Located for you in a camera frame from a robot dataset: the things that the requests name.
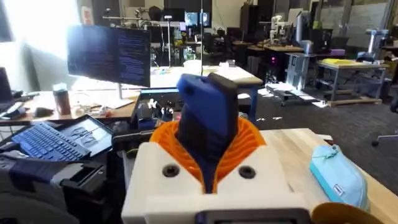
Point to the white orange right gripper right finger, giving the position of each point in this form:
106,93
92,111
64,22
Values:
264,183

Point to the wooden office desk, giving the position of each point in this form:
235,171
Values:
93,102

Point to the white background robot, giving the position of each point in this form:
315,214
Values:
280,29

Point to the grey metal cabinet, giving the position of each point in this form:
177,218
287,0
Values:
297,70

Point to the brown tumbler with lid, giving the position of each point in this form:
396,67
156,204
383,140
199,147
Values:
62,101

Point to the large computer monitor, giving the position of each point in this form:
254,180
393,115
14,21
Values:
109,56

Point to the white orange right gripper left finger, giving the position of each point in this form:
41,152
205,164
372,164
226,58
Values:
155,186

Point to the blue-grey background robot arm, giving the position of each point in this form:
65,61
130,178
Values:
374,43

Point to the laptop with blue keyboard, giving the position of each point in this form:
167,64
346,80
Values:
53,140

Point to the wooden workbench with metal legs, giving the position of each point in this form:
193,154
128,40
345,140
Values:
351,67

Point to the black computer mouse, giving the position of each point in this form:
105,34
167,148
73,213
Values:
43,111

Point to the black open equipment case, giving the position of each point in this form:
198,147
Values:
155,102

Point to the light blue zip bag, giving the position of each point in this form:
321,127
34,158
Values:
339,177

